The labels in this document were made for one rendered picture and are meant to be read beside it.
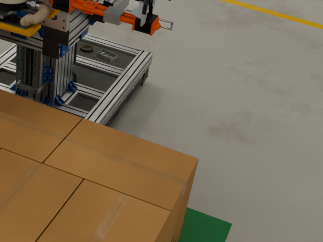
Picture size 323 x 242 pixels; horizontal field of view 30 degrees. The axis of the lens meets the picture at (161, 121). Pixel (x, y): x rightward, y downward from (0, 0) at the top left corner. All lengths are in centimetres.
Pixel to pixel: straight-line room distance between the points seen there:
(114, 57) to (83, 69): 26
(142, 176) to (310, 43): 313
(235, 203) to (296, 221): 35
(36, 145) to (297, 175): 175
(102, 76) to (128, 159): 129
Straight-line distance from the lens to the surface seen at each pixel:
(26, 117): 292
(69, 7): 248
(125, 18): 241
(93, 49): 422
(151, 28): 237
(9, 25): 254
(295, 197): 365
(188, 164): 276
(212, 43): 505
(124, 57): 418
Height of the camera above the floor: 225
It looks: 35 degrees down
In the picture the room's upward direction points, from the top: 11 degrees clockwise
